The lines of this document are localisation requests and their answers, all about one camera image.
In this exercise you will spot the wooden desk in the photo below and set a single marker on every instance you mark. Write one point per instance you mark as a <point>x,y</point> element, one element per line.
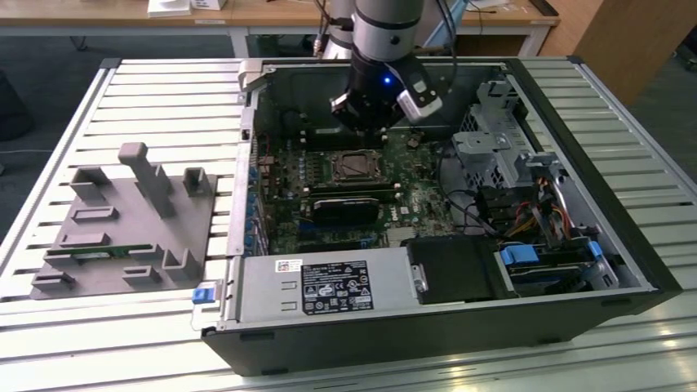
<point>181,20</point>

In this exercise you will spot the white papers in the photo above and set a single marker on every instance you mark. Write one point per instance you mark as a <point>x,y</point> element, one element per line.
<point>507,6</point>

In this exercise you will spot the silver power supply unit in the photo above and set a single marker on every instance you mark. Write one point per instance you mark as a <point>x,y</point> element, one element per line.
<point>262,286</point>

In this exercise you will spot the silver case corner bracket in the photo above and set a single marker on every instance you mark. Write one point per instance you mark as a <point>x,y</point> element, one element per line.
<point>251,73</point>

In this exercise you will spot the round coin battery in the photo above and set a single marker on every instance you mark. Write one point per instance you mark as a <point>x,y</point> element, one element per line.
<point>412,141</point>

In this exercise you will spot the silver drive cage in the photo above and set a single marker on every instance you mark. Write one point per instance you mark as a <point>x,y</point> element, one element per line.
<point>484,143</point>

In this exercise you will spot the black plastic shroud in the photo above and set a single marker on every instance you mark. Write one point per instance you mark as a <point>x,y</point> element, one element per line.
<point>458,269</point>

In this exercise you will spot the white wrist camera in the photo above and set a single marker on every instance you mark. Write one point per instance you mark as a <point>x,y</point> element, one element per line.
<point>422,108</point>

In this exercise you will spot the green motherboard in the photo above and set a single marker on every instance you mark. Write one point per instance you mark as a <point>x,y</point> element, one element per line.
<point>419,192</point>

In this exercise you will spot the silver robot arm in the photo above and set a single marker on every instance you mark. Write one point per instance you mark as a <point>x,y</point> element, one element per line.
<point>382,32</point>

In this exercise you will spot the silver heat sink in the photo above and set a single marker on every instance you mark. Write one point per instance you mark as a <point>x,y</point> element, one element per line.
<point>402,237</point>

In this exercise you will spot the silver disk bay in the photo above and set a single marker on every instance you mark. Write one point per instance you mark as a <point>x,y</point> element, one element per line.
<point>607,273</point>

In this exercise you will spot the plain white box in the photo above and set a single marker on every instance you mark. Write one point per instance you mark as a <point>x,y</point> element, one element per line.
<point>169,8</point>

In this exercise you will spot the black PC case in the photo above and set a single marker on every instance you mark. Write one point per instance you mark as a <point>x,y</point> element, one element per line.
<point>382,347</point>

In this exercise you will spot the CPU socket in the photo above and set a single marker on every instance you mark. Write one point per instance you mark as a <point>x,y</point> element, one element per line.
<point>328,179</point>

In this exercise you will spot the blue plastic clip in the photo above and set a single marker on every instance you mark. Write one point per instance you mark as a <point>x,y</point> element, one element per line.
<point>595,250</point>

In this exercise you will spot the wooden cabinet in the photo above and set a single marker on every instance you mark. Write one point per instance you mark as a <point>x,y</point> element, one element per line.
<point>627,41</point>

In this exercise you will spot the grey parts rack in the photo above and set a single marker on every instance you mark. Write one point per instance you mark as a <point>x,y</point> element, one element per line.
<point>126,253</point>

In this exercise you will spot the blue case latch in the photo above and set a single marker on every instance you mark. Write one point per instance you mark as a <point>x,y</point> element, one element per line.
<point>203,296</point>

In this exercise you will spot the blue disk carrier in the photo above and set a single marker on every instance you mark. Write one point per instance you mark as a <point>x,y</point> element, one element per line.
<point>518,255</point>

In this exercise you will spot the green RAM stick white label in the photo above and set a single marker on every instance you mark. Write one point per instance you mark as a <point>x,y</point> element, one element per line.
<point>129,248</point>

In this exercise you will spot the white printed box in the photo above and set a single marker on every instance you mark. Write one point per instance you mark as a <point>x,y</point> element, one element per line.
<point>210,5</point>

